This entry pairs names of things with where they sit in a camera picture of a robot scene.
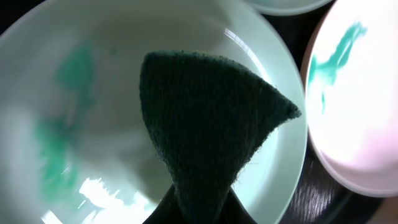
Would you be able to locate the white pink plate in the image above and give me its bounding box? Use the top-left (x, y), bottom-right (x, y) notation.
top-left (302, 0), bottom-right (397, 197)

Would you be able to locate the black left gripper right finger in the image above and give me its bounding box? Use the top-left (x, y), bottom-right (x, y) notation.
top-left (219, 189), bottom-right (257, 224)

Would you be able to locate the mint green plate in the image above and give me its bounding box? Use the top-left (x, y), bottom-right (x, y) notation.
top-left (1, 0), bottom-right (305, 223)
top-left (244, 0), bottom-right (331, 16)

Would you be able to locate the green and yellow sponge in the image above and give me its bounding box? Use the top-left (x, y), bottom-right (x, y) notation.
top-left (139, 50), bottom-right (301, 223)

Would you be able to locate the round black serving tray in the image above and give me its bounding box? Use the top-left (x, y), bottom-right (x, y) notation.
top-left (0, 0), bottom-right (386, 224)

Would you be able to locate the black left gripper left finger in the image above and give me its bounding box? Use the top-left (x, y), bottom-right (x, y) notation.
top-left (143, 185), bottom-right (185, 224)

